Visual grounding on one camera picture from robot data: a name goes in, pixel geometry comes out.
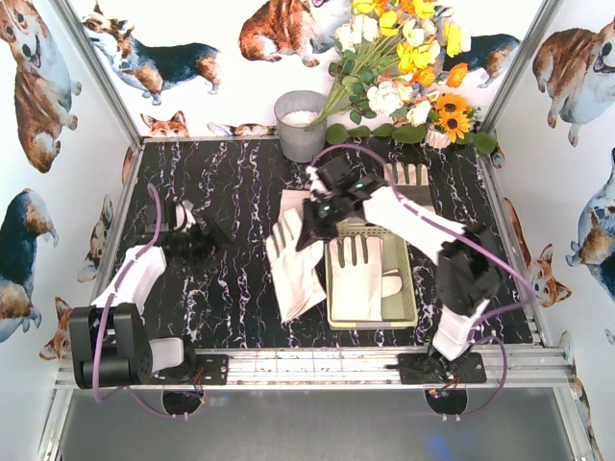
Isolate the horizontal white grey work glove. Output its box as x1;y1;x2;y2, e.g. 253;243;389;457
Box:
280;189;310;214

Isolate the pale green plastic storage basket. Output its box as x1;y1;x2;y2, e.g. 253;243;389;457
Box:
325;223;418;329

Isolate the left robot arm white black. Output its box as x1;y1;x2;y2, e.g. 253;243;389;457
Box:
68;199;231;389

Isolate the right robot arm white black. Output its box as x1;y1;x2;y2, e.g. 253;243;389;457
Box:
296;158;504;361

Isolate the grey metal bucket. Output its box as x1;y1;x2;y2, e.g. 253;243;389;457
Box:
274;90;327;163

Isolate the small sunflower pot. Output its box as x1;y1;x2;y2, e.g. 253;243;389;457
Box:
424;93;481;150

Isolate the artificial flower bouquet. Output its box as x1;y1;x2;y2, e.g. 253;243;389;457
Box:
312;1;472;125

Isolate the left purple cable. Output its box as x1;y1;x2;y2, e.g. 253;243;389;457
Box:
91;182;193;421

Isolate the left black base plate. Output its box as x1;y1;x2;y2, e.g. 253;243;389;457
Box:
147;353;229;385

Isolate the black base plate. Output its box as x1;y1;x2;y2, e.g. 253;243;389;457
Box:
384;352;487;385
147;353;229;385

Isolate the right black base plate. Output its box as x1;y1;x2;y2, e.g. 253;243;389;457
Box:
384;352;487;385

